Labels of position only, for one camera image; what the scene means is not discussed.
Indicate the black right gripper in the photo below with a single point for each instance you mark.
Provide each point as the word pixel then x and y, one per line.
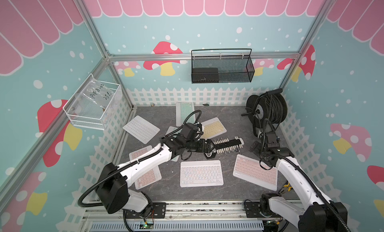
pixel 256 149

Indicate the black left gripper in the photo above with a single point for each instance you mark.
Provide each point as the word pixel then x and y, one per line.
pixel 207 149

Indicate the pink key keyboard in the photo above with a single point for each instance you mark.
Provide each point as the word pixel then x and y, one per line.
pixel 251 171
pixel 152 176

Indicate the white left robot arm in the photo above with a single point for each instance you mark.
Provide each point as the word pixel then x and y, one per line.
pixel 112 190

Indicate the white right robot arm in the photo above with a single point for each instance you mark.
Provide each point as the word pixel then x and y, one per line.
pixel 319 213

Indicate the near green key keyboard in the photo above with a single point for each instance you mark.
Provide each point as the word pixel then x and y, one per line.
pixel 170 130

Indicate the green key keyboard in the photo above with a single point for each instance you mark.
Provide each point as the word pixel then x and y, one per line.
pixel 182 112
pixel 170 130

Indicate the yellow key white keyboard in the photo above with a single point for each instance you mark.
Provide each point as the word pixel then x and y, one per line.
pixel 213 128

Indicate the far green key keyboard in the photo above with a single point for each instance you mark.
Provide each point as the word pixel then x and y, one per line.
pixel 182 112

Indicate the centre white backlit keyboard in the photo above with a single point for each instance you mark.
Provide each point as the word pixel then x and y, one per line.
pixel 201 174

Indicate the black box in basket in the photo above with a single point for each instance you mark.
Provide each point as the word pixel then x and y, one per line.
pixel 205 75

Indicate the plastic bag in basket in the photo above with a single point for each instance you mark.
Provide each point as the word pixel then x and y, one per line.
pixel 96 93

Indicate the yellow handled pliers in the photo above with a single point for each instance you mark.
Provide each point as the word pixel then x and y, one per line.
pixel 286 188

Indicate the black cable reel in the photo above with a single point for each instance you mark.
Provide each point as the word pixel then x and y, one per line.
pixel 266 111

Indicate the black wire mesh basket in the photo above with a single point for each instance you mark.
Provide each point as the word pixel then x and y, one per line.
pixel 234 65

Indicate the clear wire wall basket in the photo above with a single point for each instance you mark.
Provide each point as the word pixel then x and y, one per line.
pixel 89 116

